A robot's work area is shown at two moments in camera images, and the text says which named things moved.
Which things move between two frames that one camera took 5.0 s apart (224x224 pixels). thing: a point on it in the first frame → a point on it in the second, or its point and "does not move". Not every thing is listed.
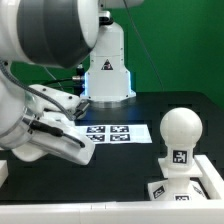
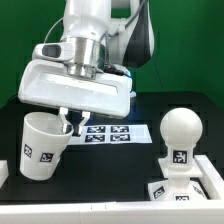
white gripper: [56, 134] → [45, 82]
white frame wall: [189, 211] does not move
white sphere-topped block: [180, 130] does not move
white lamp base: [177, 186] does not move
